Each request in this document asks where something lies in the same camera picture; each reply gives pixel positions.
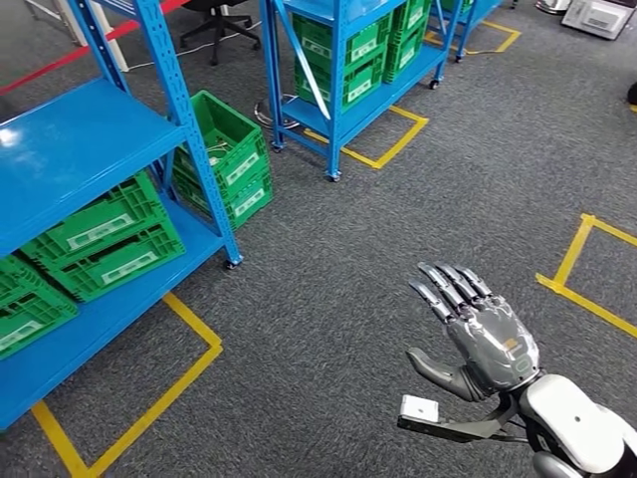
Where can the green plastic crate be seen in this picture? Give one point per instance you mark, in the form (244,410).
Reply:
(25,310)
(455,5)
(408,39)
(358,59)
(234,152)
(109,237)

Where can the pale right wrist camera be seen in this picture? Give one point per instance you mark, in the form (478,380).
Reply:
(420,409)

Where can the black office chair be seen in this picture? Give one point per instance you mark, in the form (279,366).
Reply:
(219,26)

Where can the white flat appliance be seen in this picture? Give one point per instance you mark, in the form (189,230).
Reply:
(597,16)

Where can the red barrier belt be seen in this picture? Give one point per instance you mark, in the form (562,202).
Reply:
(75,56)

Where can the white desk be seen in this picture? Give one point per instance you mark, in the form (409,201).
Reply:
(109,46)

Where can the blue metal shelf rack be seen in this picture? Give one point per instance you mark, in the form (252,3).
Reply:
(75,145)
(472,16)
(343,99)

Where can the yellow floor tape outline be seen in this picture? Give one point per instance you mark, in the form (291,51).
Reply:
(199,330)

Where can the black camera bracket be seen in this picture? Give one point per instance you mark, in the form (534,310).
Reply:
(457,430)

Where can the chrome stanchion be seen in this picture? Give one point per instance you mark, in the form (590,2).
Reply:
(266,112)

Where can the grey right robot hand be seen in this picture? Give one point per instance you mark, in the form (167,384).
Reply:
(497,350)

